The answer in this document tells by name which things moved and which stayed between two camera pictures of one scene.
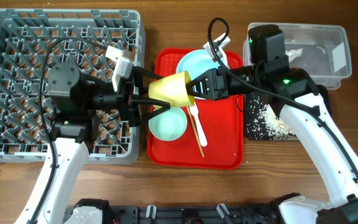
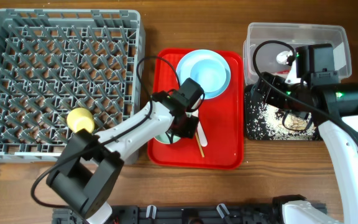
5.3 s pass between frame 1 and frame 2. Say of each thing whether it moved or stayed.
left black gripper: moved
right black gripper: moved
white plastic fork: stayed
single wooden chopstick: stayed
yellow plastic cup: moved
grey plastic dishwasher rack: stayed
